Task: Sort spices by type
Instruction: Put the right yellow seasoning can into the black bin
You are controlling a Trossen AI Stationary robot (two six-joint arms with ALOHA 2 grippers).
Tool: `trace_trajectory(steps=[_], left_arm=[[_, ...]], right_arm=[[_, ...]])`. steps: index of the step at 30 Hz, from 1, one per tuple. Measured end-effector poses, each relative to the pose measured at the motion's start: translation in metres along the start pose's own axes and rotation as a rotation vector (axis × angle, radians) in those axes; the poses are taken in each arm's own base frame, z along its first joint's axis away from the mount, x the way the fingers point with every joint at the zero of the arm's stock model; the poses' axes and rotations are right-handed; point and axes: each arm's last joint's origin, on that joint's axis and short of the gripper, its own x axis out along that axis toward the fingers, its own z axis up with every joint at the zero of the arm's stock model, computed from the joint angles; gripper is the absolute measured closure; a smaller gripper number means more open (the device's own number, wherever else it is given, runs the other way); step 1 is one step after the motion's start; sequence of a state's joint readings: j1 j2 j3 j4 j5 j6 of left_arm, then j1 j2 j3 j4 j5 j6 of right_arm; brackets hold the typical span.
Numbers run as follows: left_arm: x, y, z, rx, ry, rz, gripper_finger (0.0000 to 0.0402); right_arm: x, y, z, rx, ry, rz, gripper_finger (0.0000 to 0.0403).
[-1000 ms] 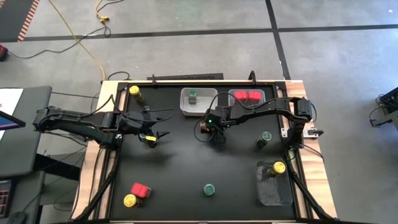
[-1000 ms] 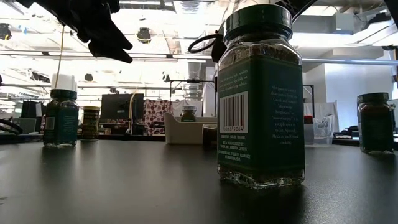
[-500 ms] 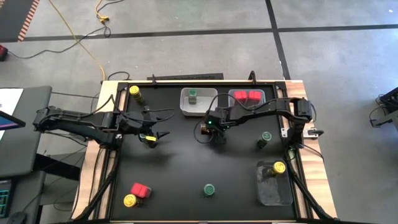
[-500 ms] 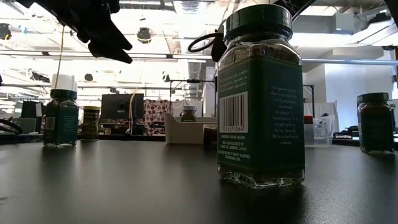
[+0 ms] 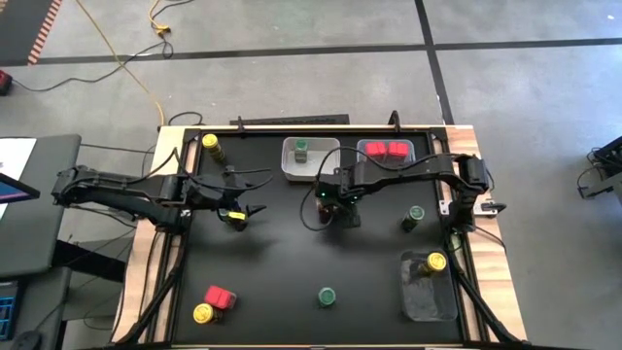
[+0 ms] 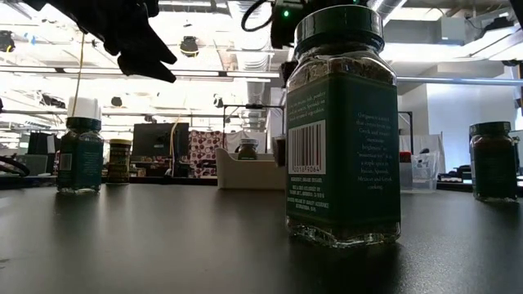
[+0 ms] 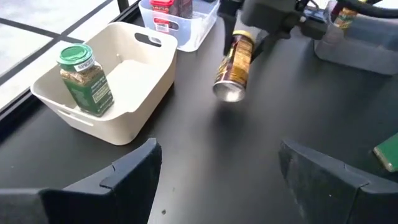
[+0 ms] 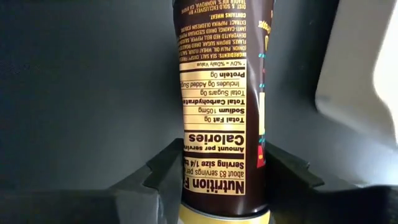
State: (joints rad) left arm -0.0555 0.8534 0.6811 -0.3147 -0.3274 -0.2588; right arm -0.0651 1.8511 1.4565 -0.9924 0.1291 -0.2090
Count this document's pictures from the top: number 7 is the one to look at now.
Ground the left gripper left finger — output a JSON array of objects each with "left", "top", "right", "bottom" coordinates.
[{"left": 39, "top": 138, "right": 162, "bottom": 224}]

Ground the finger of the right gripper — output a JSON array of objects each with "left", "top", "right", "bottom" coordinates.
[
  {"left": 251, "top": 30, "right": 290, "bottom": 62},
  {"left": 217, "top": 0, "right": 242, "bottom": 56}
]

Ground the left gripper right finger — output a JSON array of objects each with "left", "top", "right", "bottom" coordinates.
[{"left": 279, "top": 139, "right": 398, "bottom": 224}]

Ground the red spice tin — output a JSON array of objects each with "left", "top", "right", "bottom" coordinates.
[{"left": 149, "top": 0, "right": 177, "bottom": 34}]

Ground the green-lid glass spice jar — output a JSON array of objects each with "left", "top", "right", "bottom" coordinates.
[
  {"left": 373, "top": 132, "right": 398, "bottom": 174},
  {"left": 57, "top": 42, "right": 115, "bottom": 118}
]

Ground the clear plastic bin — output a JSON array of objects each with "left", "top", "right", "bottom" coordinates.
[{"left": 138, "top": 0, "right": 221, "bottom": 53}]

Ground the grey translucent plastic bin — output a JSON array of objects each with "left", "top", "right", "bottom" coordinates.
[{"left": 313, "top": 0, "right": 398, "bottom": 76}]

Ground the beige plastic bin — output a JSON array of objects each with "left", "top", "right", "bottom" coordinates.
[{"left": 30, "top": 21, "right": 178, "bottom": 146}]

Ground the black camera cable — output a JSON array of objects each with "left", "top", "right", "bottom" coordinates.
[{"left": 335, "top": 0, "right": 398, "bottom": 19}]

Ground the black clamp post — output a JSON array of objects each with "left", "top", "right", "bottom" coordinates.
[{"left": 116, "top": 0, "right": 130, "bottom": 13}]

